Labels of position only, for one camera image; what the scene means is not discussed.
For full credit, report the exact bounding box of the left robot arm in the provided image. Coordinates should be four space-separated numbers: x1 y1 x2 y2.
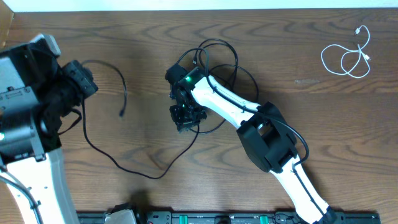
1 35 98 223

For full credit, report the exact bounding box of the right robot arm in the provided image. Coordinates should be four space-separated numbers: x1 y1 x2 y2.
165 64 337 223

